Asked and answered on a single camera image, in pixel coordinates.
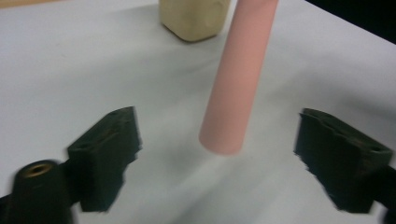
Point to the beige square cup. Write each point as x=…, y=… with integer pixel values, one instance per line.
x=194, y=18

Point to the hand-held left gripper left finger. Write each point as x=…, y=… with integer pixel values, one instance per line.
x=102, y=161

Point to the wooden table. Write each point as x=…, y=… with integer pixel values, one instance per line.
x=18, y=2

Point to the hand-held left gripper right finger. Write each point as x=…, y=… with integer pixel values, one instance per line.
x=342, y=158

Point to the pink hairbrush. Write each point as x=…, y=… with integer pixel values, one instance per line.
x=238, y=77

